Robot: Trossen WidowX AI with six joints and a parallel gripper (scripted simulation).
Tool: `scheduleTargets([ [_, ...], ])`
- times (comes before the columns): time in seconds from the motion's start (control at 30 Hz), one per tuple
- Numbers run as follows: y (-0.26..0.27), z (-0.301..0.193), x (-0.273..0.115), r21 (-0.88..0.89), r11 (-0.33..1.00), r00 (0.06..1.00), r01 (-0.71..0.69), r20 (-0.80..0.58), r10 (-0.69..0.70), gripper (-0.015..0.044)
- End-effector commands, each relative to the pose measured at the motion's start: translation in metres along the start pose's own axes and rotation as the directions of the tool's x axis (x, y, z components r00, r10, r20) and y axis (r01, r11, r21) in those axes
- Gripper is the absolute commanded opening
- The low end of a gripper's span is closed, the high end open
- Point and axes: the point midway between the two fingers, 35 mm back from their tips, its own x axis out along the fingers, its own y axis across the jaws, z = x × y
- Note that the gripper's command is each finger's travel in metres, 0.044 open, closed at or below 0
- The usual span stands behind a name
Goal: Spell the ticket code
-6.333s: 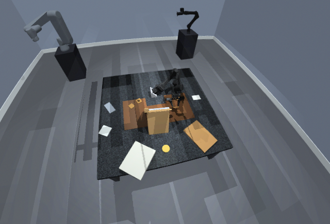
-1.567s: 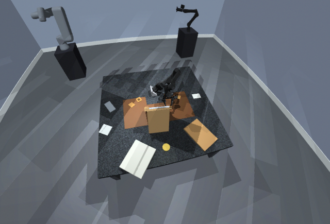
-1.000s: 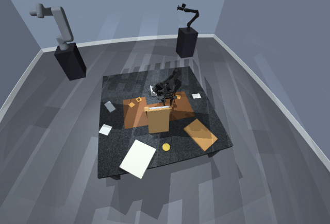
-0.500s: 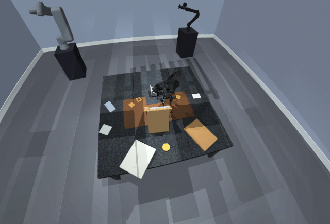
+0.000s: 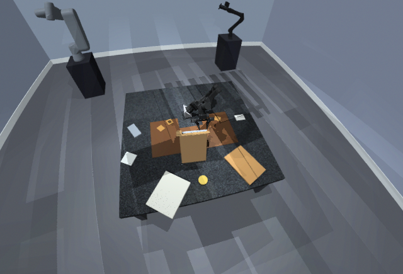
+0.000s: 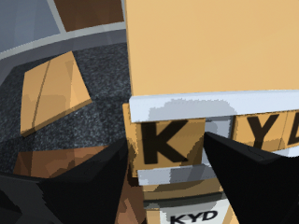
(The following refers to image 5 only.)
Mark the yellow round disc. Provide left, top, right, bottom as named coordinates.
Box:
left=198, top=175, right=208, bottom=185

